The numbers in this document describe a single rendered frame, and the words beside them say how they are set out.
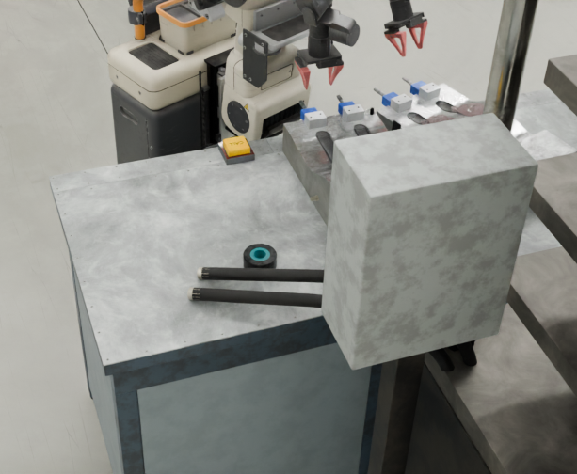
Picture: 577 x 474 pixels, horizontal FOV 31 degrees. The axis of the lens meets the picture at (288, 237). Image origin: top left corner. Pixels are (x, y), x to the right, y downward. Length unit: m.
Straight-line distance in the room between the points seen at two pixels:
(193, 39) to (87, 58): 1.67
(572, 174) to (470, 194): 0.39
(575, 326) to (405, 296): 0.43
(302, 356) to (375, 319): 0.69
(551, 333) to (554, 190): 0.28
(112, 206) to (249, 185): 0.36
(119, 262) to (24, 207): 1.53
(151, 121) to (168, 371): 1.08
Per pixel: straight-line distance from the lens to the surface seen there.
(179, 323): 2.33
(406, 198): 1.64
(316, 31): 2.62
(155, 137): 3.24
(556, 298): 2.14
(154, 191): 2.70
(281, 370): 2.48
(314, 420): 2.67
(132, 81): 3.22
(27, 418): 3.25
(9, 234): 3.88
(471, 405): 2.24
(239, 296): 2.33
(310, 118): 2.76
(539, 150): 2.77
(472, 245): 1.78
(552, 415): 2.27
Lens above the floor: 2.46
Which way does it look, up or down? 40 degrees down
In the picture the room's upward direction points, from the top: 2 degrees clockwise
